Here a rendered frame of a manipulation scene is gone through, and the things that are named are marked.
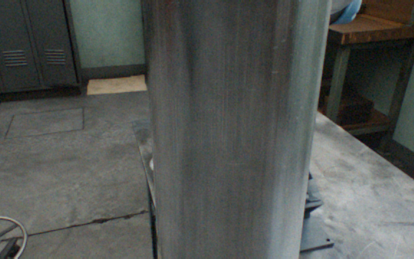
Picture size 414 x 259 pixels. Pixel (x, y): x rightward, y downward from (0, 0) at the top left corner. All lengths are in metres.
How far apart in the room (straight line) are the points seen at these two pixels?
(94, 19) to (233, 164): 3.77
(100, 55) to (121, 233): 2.42
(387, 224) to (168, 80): 0.72
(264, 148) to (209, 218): 0.04
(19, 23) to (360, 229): 3.09
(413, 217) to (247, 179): 0.73
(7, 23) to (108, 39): 0.97
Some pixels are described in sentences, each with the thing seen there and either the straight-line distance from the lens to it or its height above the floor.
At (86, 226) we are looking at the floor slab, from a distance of 2.02.
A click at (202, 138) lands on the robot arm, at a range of 0.15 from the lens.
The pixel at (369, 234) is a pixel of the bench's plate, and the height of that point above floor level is 0.80.
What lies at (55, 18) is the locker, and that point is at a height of 0.72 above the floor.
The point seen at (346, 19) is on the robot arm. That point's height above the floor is 1.20.
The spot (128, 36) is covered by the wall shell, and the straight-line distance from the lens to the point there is 3.95.
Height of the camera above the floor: 1.30
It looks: 28 degrees down
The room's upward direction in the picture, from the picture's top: straight up
